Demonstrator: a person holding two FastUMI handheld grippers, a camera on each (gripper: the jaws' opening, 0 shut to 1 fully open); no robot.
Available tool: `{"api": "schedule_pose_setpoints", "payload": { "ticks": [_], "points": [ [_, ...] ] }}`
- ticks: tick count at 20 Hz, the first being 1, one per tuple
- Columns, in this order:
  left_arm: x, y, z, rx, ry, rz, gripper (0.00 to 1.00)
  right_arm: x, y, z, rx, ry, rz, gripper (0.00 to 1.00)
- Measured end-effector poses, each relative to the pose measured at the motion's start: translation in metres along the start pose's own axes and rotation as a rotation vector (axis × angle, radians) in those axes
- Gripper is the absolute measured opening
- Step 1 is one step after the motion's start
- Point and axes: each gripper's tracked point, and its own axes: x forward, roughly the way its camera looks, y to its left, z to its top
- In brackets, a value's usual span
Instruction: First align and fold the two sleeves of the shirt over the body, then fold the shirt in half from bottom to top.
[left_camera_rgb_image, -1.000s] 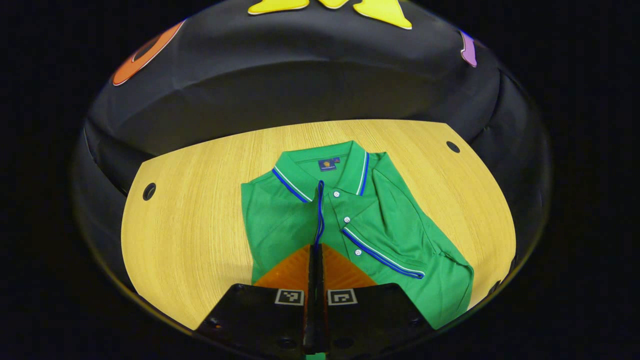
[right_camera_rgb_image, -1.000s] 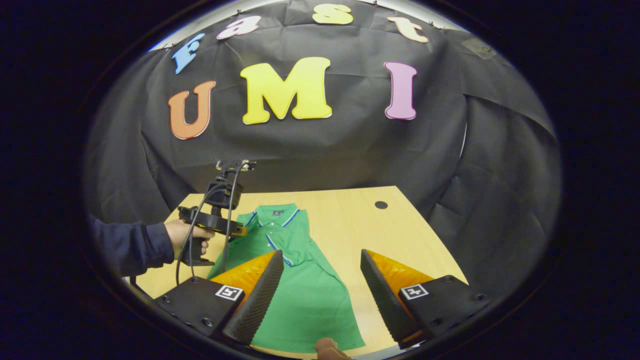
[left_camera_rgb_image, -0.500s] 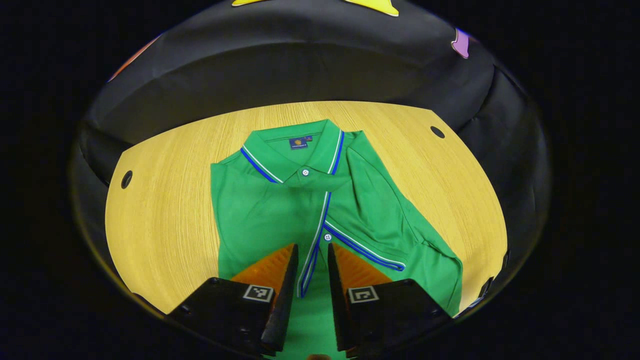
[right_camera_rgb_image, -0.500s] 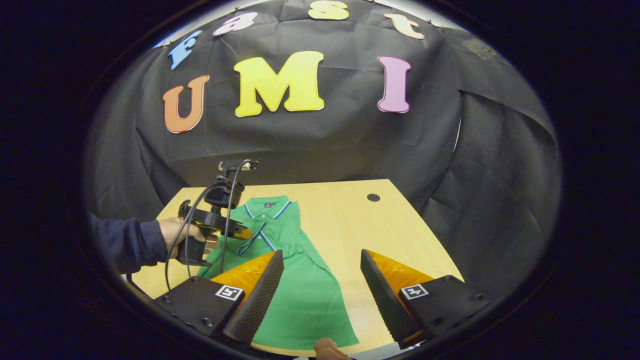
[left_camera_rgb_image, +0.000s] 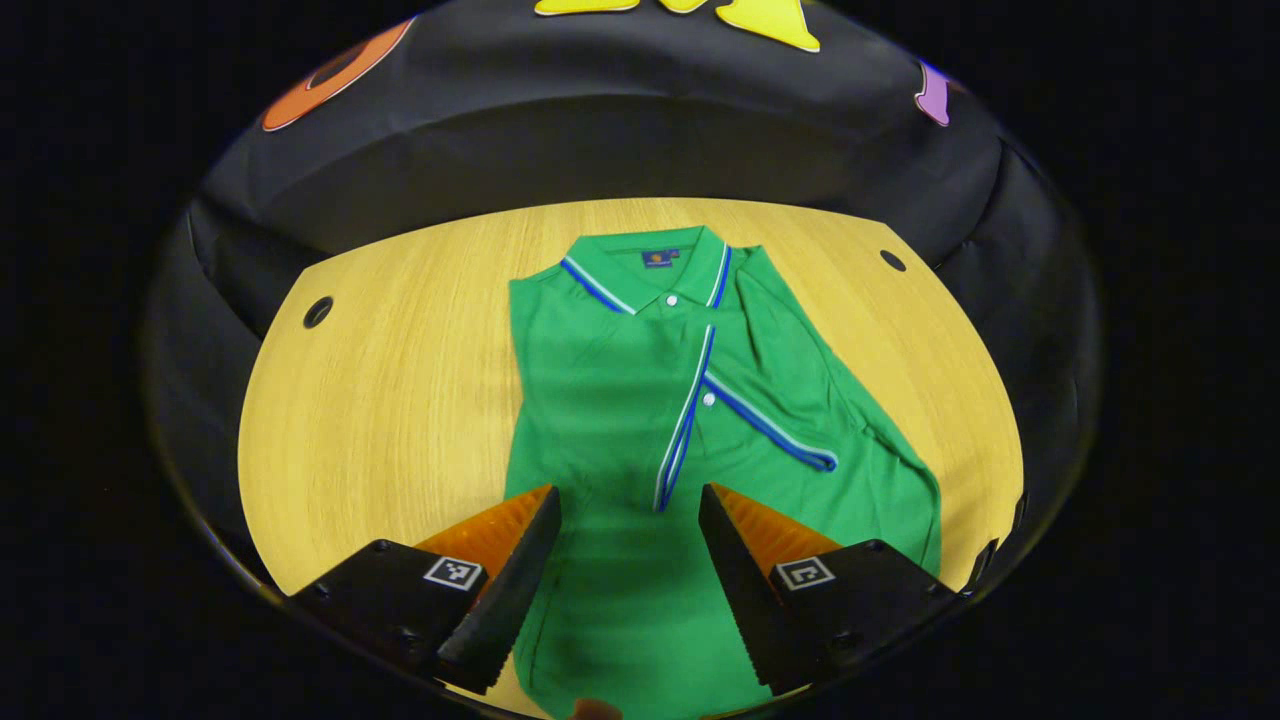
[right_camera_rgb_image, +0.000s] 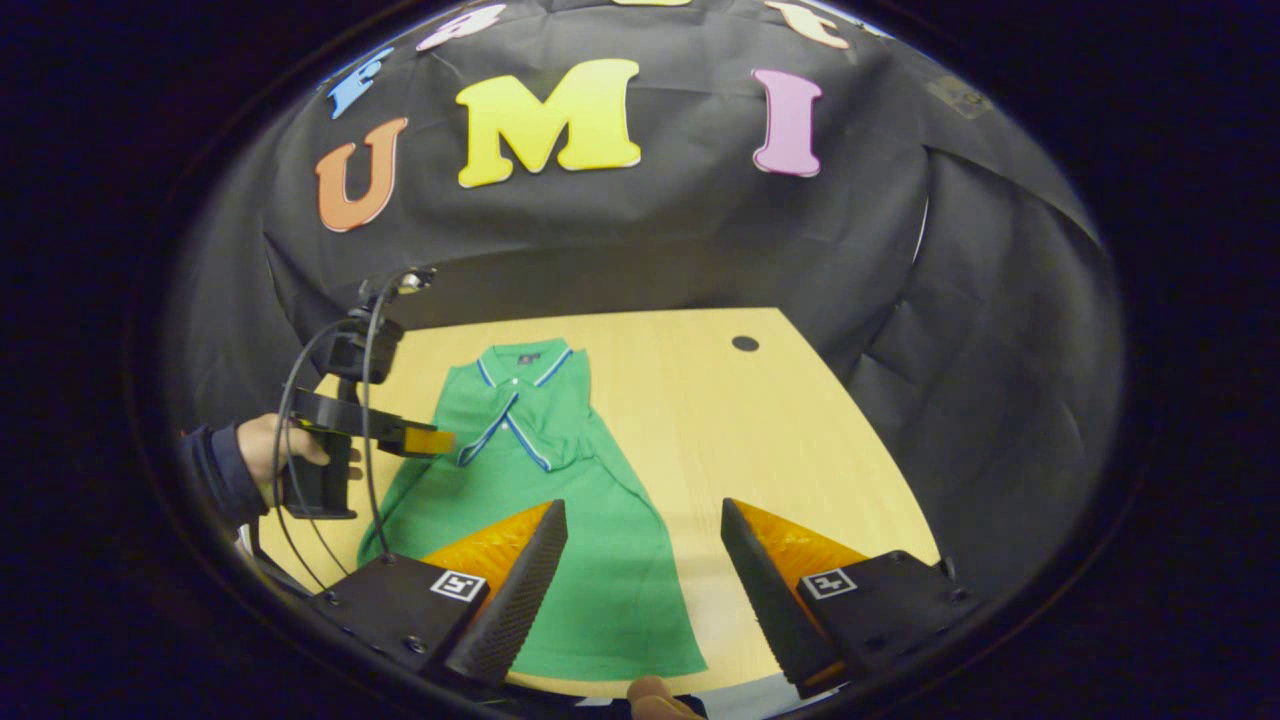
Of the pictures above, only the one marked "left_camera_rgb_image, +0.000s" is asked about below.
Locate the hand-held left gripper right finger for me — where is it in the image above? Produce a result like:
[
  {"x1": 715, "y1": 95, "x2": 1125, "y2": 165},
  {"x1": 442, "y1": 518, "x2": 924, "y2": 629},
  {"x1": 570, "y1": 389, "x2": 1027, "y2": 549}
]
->
[{"x1": 697, "y1": 482, "x2": 962, "y2": 699}]

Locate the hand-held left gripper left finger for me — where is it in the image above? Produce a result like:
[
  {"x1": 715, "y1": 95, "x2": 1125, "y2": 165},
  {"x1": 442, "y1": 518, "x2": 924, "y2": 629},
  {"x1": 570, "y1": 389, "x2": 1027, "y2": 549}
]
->
[{"x1": 288, "y1": 484, "x2": 564, "y2": 697}]

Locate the green T-shirt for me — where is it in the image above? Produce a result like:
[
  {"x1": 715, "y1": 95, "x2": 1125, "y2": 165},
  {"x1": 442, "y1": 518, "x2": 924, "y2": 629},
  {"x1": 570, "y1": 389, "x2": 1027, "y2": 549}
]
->
[{"x1": 503, "y1": 225, "x2": 944, "y2": 720}]

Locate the black backdrop cloth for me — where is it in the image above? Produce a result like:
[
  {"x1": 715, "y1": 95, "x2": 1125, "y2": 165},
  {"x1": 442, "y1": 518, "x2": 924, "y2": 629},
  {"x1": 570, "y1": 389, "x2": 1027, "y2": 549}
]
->
[{"x1": 145, "y1": 0, "x2": 1101, "y2": 601}]

